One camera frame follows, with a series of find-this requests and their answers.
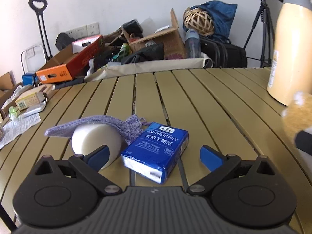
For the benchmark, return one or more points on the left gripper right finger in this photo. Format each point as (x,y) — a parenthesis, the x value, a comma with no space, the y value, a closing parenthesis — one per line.
(221,168)

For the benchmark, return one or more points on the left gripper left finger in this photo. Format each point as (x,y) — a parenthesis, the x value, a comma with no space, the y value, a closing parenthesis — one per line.
(87,167)

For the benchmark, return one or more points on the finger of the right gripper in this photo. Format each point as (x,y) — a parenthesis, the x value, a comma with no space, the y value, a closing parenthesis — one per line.
(303,142)

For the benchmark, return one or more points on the white and yellow plush hamster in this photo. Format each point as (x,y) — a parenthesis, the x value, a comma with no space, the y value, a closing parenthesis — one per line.
(297,117)

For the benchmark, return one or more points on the blue tissue pack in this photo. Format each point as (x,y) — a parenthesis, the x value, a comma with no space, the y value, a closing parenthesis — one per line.
(156,151)

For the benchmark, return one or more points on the white foam roll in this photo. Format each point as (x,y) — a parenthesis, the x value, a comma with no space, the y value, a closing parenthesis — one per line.
(89,137)

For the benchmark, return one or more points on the tan folding camping table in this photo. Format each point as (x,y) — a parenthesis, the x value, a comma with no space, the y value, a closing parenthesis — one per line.
(228,109)

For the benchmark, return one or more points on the yellow thermos jug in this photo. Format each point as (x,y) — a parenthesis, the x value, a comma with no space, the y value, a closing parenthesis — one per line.
(291,61)

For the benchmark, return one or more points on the orange cardboard box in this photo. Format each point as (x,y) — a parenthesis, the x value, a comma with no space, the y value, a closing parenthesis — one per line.
(70,61)

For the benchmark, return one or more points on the grey water bottle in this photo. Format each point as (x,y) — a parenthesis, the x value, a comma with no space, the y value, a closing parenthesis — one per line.
(192,44)

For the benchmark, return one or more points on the brown open cardboard box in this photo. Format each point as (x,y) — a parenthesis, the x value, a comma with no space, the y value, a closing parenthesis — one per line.
(170,38)

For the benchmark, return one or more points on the rattan woven ball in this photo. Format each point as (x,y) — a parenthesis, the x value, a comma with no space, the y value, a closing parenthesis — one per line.
(199,20)

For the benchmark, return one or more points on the blue fabric bag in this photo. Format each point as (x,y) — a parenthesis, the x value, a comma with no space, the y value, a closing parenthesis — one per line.
(223,15)

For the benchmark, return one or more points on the camera tripod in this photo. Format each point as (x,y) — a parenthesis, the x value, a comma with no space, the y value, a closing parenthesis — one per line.
(268,36)

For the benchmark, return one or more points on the black cart handle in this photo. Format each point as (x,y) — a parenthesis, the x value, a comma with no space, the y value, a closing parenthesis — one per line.
(39,7)

